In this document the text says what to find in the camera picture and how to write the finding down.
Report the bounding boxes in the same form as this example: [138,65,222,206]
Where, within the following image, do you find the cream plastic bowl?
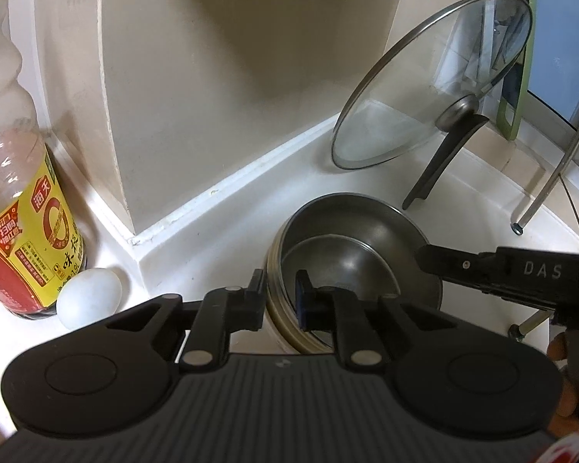
[261,235,311,353]

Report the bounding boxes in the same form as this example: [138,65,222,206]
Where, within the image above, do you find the metal rack rod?
[510,127,579,236]

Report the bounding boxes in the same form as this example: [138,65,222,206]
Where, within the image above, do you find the small stainless steel pot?
[267,192,445,353]

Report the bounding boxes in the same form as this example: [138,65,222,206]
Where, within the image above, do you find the red label soy sauce bottle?
[0,0,86,320]

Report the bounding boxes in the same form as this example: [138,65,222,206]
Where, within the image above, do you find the person's right hand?
[547,332,579,438]

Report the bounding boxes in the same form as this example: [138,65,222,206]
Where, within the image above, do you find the glass pot lid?
[331,0,532,209]

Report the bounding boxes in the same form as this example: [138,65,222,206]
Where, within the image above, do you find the pale blue egg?
[56,269,122,330]

